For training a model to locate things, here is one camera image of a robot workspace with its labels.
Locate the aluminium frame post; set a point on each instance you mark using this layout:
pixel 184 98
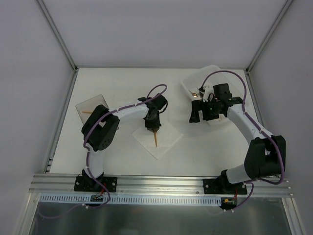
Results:
pixel 270 32
pixel 56 33

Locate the left aluminium frame post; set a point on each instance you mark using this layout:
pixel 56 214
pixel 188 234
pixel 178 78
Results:
pixel 56 33

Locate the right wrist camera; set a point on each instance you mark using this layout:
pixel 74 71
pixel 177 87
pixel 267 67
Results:
pixel 206 93

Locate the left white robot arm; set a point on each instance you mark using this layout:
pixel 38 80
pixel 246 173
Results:
pixel 100 129

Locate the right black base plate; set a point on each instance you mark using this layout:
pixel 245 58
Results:
pixel 218 186

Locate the white plastic basket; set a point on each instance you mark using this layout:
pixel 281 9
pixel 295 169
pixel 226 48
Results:
pixel 212 78

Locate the white paper napkin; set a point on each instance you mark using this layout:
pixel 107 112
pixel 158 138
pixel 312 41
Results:
pixel 166 137

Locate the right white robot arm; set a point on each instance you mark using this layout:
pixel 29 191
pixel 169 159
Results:
pixel 266 154

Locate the smoky transparent plastic box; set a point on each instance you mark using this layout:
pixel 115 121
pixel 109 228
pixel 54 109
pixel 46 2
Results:
pixel 97 105

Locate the orange plastic spoon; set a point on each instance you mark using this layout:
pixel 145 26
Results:
pixel 155 136

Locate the aluminium mounting rail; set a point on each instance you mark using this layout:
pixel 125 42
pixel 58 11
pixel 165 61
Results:
pixel 153 185

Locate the right aluminium frame post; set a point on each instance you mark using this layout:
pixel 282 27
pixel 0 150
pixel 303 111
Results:
pixel 270 32

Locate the white slotted cable duct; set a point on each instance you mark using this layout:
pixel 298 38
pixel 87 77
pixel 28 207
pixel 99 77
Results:
pixel 132 199

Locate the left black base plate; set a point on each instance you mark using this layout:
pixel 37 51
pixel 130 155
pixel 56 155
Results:
pixel 110 183

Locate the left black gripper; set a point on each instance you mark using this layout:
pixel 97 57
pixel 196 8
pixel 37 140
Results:
pixel 152 124

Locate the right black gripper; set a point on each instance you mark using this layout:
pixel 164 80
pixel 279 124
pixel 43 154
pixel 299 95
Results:
pixel 201 111

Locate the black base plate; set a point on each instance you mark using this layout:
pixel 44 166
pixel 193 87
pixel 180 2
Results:
pixel 110 183
pixel 218 186

